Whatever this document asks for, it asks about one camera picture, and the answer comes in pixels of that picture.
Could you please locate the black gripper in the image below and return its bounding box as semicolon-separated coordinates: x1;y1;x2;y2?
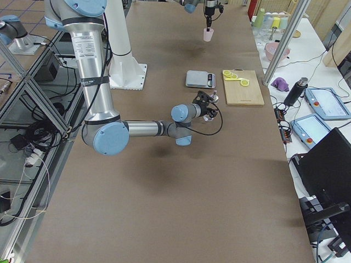
205;0;217;30
192;90;208;117

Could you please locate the pink plastic cup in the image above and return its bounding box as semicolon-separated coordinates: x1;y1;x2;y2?
203;27;214;42

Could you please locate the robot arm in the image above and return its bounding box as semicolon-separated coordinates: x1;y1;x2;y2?
179;0;219;32

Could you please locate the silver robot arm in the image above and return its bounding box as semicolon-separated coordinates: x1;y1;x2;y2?
44;1;220;156

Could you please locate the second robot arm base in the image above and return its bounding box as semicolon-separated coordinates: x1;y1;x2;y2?
1;15;40;55

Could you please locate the silver digital kitchen scale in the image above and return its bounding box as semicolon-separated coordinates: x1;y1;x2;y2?
185;70;216;89

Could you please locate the green cup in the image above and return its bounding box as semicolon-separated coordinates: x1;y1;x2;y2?
252;8;265;28

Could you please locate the yellow cup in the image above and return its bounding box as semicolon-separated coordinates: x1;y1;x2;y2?
271;17;280;29

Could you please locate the yellow toy knife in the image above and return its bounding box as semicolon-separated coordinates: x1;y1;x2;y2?
224;78;243;81

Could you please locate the wooden cutting board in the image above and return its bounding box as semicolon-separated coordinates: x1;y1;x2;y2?
222;70;264;106

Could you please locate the lemon slice near knife tip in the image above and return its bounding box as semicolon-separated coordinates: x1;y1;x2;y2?
240;79;250;87

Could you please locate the pink bowl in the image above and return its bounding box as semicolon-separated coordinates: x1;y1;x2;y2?
264;42;291;61

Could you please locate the purple cloth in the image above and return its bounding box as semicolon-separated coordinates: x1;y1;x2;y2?
271;77;290;92

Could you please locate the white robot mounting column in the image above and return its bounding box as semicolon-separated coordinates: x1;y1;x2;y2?
105;1;148;90

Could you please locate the orange black power strip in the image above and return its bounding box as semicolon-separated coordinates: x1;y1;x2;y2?
274;108;292;144

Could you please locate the black water bottle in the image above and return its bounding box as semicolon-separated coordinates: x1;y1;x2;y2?
283;77;308;106

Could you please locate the lower teach pendant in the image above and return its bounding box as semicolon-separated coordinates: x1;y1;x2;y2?
290;113;331;149

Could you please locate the teach pendant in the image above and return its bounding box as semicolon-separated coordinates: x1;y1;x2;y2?
305;88;350;121
290;113;331;149

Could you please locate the upper teach pendant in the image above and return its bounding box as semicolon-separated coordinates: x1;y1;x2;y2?
305;88;350;121

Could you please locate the black monitor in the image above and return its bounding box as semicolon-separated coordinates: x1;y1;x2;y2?
293;128;350;249

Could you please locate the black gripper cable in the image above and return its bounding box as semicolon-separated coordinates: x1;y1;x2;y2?
178;109;223;135

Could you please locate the aluminium frame post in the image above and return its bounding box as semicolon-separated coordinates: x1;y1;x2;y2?
262;0;310;86

